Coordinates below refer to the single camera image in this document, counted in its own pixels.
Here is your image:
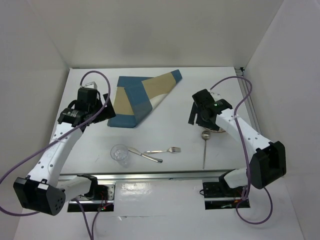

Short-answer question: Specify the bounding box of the silver spoon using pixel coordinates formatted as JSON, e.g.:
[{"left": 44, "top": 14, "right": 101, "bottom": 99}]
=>
[{"left": 201, "top": 130, "right": 211, "bottom": 171}]

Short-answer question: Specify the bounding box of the flower pattern plate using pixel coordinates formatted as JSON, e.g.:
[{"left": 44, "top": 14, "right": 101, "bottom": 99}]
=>
[{"left": 207, "top": 127, "right": 226, "bottom": 134}]

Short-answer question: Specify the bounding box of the blue and tan placemat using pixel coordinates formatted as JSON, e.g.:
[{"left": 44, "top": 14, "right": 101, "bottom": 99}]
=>
[{"left": 107, "top": 69, "right": 183, "bottom": 128}]

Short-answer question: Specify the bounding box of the clear plastic cup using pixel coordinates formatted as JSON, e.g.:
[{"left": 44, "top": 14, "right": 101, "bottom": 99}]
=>
[{"left": 110, "top": 144, "right": 130, "bottom": 168}]

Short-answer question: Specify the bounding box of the silver table knife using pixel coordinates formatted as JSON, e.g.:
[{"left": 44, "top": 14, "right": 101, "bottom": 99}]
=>
[{"left": 127, "top": 146, "right": 163, "bottom": 164}]

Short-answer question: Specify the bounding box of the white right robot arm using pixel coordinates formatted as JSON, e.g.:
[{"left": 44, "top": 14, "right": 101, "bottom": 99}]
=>
[{"left": 188, "top": 89, "right": 287, "bottom": 196}]

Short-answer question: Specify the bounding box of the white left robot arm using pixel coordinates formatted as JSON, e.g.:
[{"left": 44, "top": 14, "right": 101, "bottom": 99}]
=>
[{"left": 13, "top": 85, "right": 116, "bottom": 216}]

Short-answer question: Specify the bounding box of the silver fork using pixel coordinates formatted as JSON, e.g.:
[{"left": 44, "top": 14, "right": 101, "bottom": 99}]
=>
[{"left": 144, "top": 146, "right": 182, "bottom": 154}]

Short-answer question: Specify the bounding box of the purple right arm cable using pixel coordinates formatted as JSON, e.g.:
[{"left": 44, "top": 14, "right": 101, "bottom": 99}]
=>
[{"left": 209, "top": 76, "right": 274, "bottom": 224}]

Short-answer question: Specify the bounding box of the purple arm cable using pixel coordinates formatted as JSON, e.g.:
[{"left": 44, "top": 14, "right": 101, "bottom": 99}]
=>
[
  {"left": 209, "top": 76, "right": 274, "bottom": 224},
  {"left": 0, "top": 70, "right": 112, "bottom": 238}
]

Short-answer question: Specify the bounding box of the aluminium right side rail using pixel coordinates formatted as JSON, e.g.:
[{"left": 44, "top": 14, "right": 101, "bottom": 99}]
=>
[{"left": 234, "top": 67, "right": 261, "bottom": 133}]

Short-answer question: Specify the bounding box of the aluminium table edge rail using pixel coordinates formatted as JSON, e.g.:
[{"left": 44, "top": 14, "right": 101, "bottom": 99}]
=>
[{"left": 58, "top": 169, "right": 233, "bottom": 182}]

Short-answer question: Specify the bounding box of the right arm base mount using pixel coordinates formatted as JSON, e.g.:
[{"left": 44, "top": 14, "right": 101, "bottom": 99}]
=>
[{"left": 199, "top": 180, "right": 243, "bottom": 210}]

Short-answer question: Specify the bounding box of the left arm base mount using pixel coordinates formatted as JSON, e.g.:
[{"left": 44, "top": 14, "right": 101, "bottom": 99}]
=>
[{"left": 76, "top": 182, "right": 116, "bottom": 213}]

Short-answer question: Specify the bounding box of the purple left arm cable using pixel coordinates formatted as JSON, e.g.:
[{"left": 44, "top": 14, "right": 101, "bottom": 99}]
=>
[{"left": 0, "top": 70, "right": 112, "bottom": 238}]

